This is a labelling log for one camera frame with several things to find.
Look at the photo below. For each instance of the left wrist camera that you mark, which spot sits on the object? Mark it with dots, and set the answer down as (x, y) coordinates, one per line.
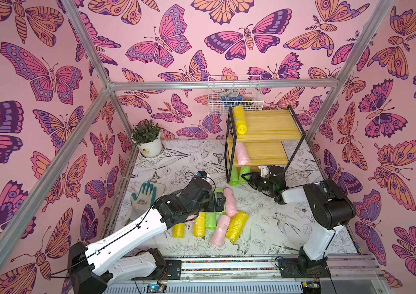
(202, 174)

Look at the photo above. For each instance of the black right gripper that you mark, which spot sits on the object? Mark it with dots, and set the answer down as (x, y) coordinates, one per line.
(263, 183)

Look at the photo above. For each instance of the white wire basket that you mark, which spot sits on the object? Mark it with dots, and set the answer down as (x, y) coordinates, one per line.
(226, 94)

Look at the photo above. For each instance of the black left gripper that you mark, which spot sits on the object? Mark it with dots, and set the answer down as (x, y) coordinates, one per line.
(220, 204)

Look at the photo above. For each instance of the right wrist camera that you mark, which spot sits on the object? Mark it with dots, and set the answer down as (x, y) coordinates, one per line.
(264, 170)

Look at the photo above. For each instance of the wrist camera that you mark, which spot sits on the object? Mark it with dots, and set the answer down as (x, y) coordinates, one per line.
(202, 174)
(264, 170)

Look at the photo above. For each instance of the wooden three-tier shelf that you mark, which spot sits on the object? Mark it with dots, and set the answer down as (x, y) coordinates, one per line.
(273, 138)

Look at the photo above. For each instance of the green grey work glove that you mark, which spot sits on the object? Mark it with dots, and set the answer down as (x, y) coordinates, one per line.
(143, 200)

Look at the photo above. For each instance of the yellow roll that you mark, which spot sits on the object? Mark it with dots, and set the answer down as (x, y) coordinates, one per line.
(236, 226)
(240, 121)
(178, 231)
(199, 226)

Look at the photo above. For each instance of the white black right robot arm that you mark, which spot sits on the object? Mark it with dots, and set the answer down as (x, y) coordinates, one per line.
(331, 210)

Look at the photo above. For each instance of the pink roll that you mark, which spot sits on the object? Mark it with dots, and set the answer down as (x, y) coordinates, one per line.
(241, 154)
(231, 204)
(219, 235)

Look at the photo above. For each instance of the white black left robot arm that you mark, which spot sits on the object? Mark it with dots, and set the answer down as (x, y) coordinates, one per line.
(93, 267)

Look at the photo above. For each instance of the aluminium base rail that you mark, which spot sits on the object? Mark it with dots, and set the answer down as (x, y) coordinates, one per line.
(341, 274)

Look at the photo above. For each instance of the potted green plant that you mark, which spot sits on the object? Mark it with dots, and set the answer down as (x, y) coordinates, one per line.
(147, 137)

